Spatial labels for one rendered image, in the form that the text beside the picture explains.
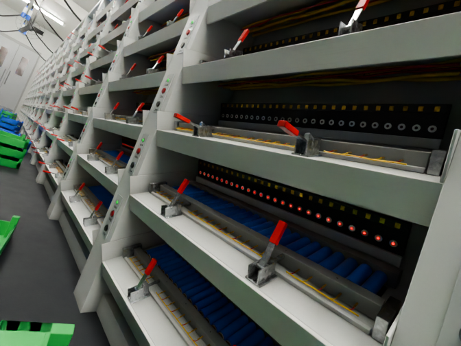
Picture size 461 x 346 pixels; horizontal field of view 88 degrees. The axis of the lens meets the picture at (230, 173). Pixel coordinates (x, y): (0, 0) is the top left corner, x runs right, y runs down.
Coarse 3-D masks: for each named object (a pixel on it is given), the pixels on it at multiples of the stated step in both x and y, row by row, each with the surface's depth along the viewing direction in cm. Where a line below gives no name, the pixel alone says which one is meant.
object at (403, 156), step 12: (216, 132) 55; (228, 132) 52; (240, 132) 49; (252, 132) 47; (264, 132) 45; (276, 144) 41; (288, 144) 41; (324, 144) 36; (336, 144) 35; (348, 144) 34; (360, 144) 32; (360, 156) 31; (372, 156) 31; (384, 156) 30; (396, 156) 29; (408, 156) 29; (420, 156) 28
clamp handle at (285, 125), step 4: (280, 120) 30; (280, 124) 30; (284, 124) 29; (288, 124) 30; (284, 128) 30; (288, 128) 30; (292, 128) 31; (288, 132) 31; (292, 132) 31; (296, 132) 31; (296, 136) 32; (300, 136) 32; (308, 136) 34; (300, 140) 34; (304, 140) 33
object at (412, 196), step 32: (160, 128) 66; (256, 128) 64; (224, 160) 45; (256, 160) 39; (288, 160) 35; (320, 160) 31; (448, 160) 22; (320, 192) 31; (352, 192) 28; (384, 192) 26; (416, 192) 24
